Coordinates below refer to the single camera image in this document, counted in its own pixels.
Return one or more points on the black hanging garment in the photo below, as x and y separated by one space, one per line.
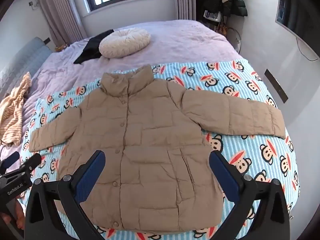
208 2

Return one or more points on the white floor fan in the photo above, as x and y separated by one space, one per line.
237 42

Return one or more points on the tan puffer jacket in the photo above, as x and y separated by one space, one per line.
150 142

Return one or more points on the black folded clothing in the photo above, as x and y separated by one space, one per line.
91 47

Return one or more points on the printed bag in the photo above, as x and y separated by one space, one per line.
212 16

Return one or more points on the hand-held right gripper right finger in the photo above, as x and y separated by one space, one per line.
225 177

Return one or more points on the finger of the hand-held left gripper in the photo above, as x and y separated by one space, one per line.
31 162
11 158

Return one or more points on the cream striped garment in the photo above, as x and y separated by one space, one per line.
15 110

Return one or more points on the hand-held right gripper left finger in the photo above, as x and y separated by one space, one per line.
92 172

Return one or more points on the black wall panel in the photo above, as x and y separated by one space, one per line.
276 85

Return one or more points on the orange bedside object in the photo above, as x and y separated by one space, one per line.
60 47

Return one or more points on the grey curtain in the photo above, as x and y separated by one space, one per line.
60 10
185 0

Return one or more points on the blue striped monkey-print blanket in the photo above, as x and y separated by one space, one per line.
262 105

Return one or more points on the round cream cushion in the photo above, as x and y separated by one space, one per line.
125 42

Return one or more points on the wall television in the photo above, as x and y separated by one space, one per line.
290 12

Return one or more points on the grey-blue quilted headboard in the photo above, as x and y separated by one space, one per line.
27 57

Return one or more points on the purple bedspread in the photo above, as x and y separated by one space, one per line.
180 45

